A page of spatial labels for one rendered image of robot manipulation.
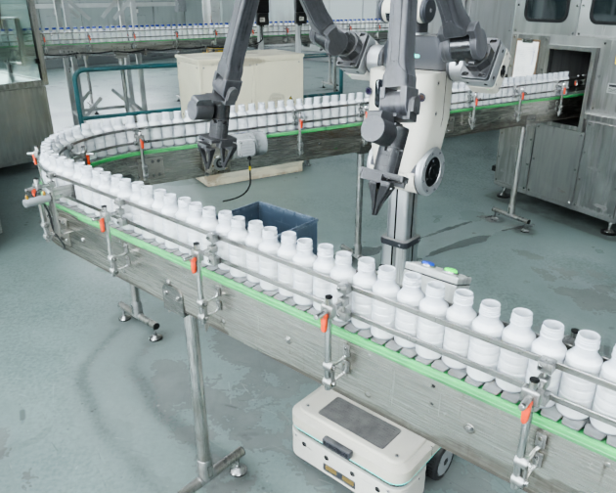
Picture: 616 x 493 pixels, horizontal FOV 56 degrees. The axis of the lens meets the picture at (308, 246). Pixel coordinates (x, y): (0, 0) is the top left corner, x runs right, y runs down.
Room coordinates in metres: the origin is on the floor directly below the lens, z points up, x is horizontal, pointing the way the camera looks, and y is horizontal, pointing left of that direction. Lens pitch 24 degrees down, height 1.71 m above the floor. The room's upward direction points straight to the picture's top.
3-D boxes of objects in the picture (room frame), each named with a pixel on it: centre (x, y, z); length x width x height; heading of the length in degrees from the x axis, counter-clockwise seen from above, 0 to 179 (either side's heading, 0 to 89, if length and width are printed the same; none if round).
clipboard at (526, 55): (4.91, -1.77, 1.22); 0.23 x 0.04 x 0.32; 31
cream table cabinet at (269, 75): (5.90, 0.66, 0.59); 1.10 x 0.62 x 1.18; 121
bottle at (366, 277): (1.17, -0.13, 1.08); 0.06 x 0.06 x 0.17
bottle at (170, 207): (1.63, 0.41, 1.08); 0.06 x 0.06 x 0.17
